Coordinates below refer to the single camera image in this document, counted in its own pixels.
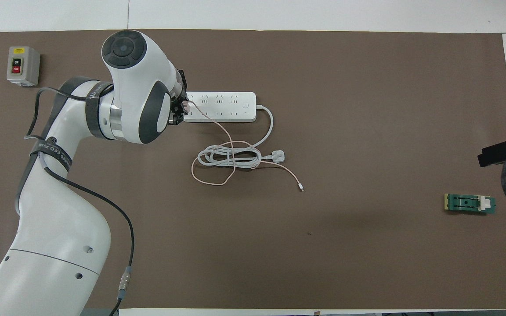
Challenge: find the grey on-off switch box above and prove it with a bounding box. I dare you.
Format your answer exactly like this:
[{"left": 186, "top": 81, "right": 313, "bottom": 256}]
[{"left": 7, "top": 46, "right": 41, "bottom": 87}]

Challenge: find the pink charger cable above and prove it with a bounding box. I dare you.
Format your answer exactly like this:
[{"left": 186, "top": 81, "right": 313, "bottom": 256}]
[{"left": 184, "top": 100, "right": 305, "bottom": 192}]

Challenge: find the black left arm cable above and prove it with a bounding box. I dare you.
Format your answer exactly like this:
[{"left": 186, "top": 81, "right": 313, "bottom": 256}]
[{"left": 24, "top": 87, "right": 135, "bottom": 316}]

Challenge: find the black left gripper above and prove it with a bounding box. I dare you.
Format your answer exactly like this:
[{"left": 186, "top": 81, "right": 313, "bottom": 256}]
[{"left": 169, "top": 69, "right": 189, "bottom": 126}]

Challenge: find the white power strip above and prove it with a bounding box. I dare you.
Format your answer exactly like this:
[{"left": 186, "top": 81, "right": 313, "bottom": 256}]
[{"left": 183, "top": 91, "right": 257, "bottom": 123}]

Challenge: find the green knife switch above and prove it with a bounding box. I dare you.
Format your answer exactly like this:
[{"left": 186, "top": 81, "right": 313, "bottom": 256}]
[{"left": 444, "top": 193, "right": 496, "bottom": 215}]

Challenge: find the white power strip cord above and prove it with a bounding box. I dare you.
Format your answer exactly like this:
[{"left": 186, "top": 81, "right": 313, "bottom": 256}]
[{"left": 198, "top": 104, "right": 288, "bottom": 169}]

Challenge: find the brown paper table mat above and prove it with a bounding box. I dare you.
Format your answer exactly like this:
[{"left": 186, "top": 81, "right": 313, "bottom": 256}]
[{"left": 0, "top": 29, "right": 506, "bottom": 310}]

